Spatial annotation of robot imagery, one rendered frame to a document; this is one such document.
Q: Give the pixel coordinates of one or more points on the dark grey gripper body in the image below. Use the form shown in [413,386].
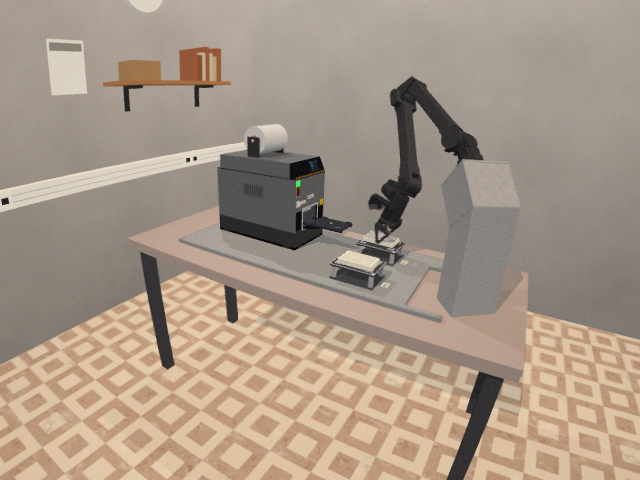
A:
[394,222]

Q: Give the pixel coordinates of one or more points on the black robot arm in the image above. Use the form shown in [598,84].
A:
[454,139]

